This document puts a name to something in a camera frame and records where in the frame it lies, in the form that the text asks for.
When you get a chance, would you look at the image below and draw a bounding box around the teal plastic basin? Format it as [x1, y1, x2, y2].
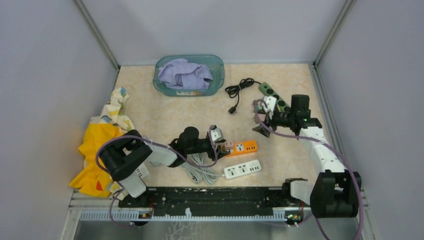
[152, 54, 225, 97]

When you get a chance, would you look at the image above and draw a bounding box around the green power strip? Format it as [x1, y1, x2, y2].
[258, 82, 290, 112]

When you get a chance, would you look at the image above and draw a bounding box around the grey coiled cable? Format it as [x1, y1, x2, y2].
[178, 152, 228, 186]

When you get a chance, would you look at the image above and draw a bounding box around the orange power strip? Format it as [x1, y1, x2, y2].
[226, 140, 259, 158]

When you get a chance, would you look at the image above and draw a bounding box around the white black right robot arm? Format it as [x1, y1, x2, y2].
[252, 94, 362, 219]

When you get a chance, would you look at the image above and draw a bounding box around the yellow patterned cloth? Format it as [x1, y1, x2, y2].
[69, 87, 136, 198]

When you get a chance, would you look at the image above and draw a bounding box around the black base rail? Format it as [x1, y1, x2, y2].
[118, 187, 311, 225]

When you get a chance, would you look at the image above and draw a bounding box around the white power strip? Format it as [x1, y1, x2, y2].
[135, 162, 150, 179]
[224, 159, 262, 180]

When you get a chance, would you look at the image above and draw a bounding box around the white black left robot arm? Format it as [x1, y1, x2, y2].
[95, 125, 230, 207]

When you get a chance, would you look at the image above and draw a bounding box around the black coiled cable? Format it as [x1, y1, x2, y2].
[224, 77, 263, 116]

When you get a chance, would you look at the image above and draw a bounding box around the purple cloth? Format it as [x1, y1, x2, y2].
[158, 58, 214, 90]

